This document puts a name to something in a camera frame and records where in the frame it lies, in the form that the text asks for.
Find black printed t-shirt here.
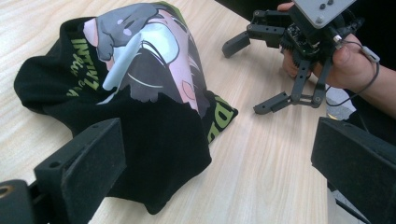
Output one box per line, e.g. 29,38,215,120
13,1,239,216

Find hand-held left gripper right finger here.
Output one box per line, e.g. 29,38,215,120
310,117,396,224

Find thin grey cable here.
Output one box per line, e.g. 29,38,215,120
325,36,381,107

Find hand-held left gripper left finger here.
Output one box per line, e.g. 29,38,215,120
33,117,127,224

